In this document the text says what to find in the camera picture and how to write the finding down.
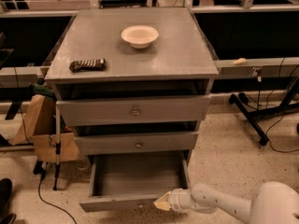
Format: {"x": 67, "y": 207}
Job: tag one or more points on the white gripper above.
{"x": 176, "y": 199}

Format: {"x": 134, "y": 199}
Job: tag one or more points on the grey bottom drawer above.
{"x": 134, "y": 180}

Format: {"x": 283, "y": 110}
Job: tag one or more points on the grey drawer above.
{"x": 135, "y": 138}
{"x": 134, "y": 110}
{"x": 134, "y": 180}

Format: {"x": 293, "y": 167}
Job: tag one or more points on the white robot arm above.
{"x": 273, "y": 203}

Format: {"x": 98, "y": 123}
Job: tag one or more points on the grey top drawer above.
{"x": 134, "y": 110}

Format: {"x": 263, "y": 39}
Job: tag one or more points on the grey middle drawer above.
{"x": 135, "y": 138}

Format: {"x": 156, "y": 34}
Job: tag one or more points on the grey drawer cabinet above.
{"x": 176, "y": 63}

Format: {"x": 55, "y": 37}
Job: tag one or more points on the black stand base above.
{"x": 285, "y": 107}

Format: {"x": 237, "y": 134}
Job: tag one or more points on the silver black tripod leg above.
{"x": 57, "y": 146}

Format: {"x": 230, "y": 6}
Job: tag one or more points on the brown cardboard box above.
{"x": 38, "y": 127}

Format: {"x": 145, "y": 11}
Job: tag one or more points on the dark striped snack bar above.
{"x": 88, "y": 65}

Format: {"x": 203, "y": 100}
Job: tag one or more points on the yellow foam scrap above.
{"x": 239, "y": 61}

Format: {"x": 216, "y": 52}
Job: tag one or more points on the white bowl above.
{"x": 139, "y": 36}

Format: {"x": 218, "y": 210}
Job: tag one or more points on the green tool handle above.
{"x": 40, "y": 88}

